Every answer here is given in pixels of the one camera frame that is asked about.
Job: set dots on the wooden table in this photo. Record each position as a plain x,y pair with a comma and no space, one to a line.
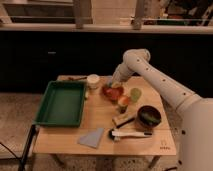
98,113

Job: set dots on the dark brown bowl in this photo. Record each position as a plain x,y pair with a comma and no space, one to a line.
151,111

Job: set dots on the green translucent cup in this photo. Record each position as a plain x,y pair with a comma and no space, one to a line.
135,94

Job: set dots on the green plastic tray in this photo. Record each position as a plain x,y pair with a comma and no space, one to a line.
62,104

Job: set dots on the white black dish brush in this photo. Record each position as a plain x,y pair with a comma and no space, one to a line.
117,135

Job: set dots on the green vegetable in bowl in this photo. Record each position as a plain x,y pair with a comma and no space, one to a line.
149,119

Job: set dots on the white cup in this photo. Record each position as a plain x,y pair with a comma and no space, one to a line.
93,81

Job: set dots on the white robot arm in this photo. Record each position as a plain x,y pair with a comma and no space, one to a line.
196,140

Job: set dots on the wooden block with black edge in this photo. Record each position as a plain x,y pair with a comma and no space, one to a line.
122,119

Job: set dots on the brown spoon utensil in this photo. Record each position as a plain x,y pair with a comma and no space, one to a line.
76,79

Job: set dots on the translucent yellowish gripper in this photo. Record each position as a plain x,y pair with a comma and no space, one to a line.
115,84

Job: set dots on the blue-grey cloth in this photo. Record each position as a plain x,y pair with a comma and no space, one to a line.
92,139

